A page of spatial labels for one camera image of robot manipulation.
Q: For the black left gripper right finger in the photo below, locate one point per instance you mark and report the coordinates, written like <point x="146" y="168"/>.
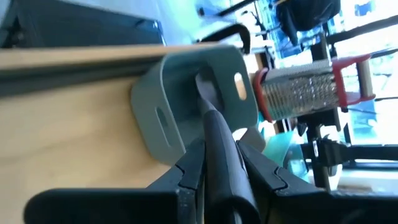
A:
<point x="311" y="208"/>

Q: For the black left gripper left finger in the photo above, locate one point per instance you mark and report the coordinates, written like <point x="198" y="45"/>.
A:
<point x="118" y="207"/>

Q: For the black turner steel shaft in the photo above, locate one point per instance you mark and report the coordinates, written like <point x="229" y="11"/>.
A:
<point x="227" y="174"/>

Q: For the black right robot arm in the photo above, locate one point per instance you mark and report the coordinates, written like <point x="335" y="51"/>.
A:
<point x="329" y="152"/>

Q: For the teal plastic tray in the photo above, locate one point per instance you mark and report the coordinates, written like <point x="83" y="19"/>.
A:
<point x="276" y="149"/>

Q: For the steel box grater red trim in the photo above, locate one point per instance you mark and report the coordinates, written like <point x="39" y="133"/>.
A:
<point x="298" y="93"/>

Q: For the grey-blue plastic bin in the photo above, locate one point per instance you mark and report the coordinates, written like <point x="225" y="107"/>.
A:
<point x="183" y="62"/>

